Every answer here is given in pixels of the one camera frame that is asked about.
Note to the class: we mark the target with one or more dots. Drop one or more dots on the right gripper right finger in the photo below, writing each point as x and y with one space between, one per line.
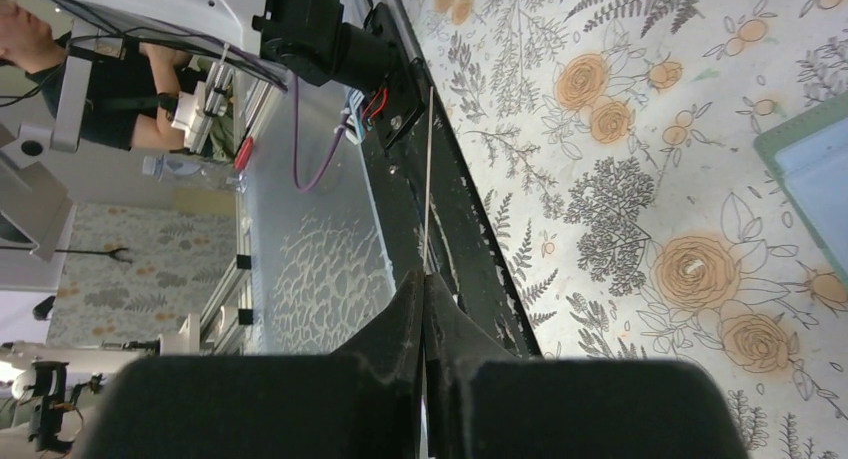
484 402

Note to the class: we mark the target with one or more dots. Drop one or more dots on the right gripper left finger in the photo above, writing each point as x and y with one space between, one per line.
361 400

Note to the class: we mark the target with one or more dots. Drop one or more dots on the green card holder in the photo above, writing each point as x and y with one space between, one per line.
807 156

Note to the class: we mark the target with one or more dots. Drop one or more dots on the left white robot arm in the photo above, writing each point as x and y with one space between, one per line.
265 38

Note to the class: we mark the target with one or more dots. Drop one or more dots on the floral table mat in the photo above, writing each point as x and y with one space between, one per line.
613 143

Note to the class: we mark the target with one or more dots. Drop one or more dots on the person in black shirt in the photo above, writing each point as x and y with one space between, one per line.
124 105

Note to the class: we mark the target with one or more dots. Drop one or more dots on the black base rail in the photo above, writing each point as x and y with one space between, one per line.
463 247

